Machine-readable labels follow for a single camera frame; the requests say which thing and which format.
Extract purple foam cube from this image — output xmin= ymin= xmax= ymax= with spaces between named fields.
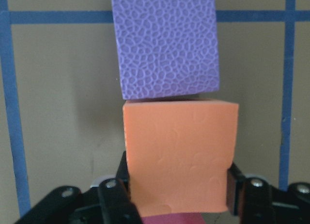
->
xmin=111 ymin=0 xmax=220 ymax=100

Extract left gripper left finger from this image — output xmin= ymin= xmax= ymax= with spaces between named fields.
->
xmin=97 ymin=152 xmax=143 ymax=224

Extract orange foam cube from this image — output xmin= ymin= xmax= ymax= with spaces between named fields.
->
xmin=123 ymin=100 xmax=239 ymax=217

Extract red foam cube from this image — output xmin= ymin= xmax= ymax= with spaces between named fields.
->
xmin=142 ymin=213 xmax=205 ymax=224

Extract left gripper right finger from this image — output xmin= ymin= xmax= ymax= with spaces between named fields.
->
xmin=226 ymin=164 xmax=276 ymax=224

